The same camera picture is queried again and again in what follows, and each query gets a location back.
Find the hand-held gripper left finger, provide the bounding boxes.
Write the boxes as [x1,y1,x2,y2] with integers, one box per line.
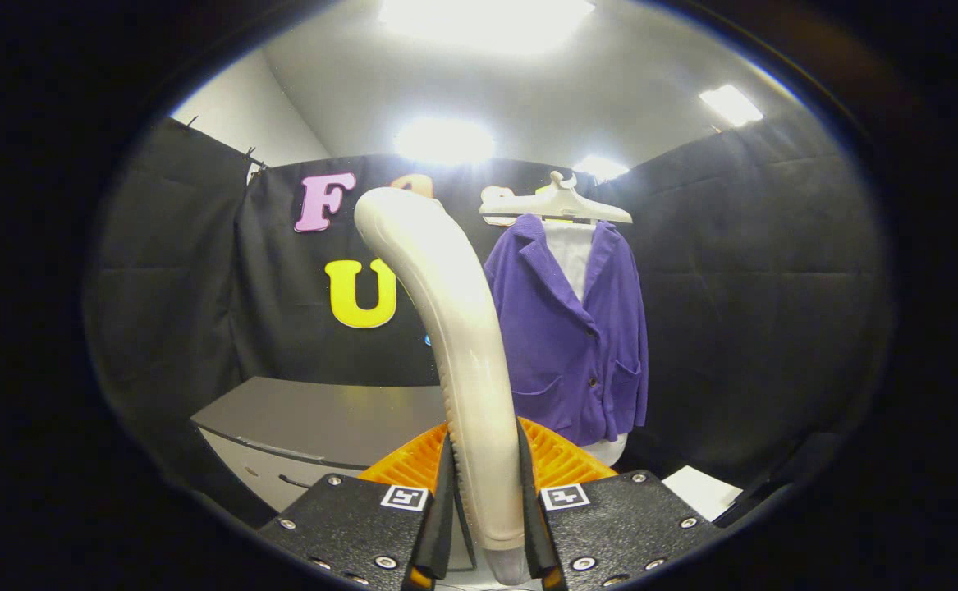
[257,420,453,591]

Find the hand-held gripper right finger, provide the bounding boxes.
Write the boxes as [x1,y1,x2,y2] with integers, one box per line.
[516,417,726,591]

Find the purple jacket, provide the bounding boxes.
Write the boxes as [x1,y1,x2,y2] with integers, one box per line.
[484,213,649,448]

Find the white garment steamer head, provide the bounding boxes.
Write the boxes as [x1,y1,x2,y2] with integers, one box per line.
[354,187,529,552]

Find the white shirt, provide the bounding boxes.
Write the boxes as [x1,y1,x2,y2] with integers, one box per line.
[543,220,629,467]

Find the white clothes hanger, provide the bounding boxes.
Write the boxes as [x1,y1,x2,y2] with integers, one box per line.
[479,171,634,227]

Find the white flat box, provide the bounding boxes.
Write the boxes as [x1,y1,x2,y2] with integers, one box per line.
[661,465,744,523]

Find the black backdrop cloth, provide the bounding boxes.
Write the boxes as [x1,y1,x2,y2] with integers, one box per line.
[85,107,890,526]

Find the large ceiling light panel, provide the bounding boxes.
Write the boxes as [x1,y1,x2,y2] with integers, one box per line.
[378,0,597,56]

